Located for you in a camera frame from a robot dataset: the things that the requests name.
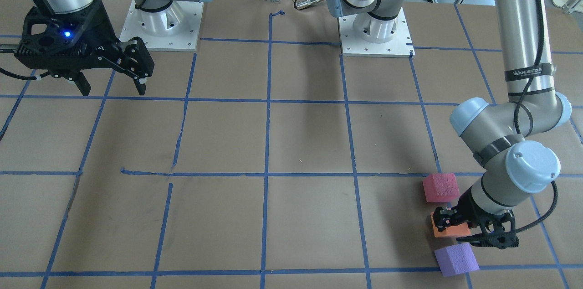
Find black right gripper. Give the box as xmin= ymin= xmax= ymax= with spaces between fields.
xmin=14 ymin=0 xmax=154 ymax=97

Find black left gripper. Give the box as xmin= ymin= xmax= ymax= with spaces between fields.
xmin=432 ymin=189 xmax=519 ymax=249

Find orange foam cube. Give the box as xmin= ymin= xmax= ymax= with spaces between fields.
xmin=430 ymin=212 xmax=471 ymax=238

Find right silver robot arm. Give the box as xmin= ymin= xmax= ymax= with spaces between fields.
xmin=1 ymin=0 xmax=212 ymax=96

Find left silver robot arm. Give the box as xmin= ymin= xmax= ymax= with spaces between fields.
xmin=432 ymin=0 xmax=572 ymax=249

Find purple foam cube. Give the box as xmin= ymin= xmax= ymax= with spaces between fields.
xmin=435 ymin=243 xmax=480 ymax=277

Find pink foam cube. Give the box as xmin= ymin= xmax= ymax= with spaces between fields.
xmin=422 ymin=173 xmax=460 ymax=202

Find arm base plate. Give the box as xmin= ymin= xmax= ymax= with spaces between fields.
xmin=338 ymin=9 xmax=416 ymax=58
xmin=119 ymin=0 xmax=205 ymax=52

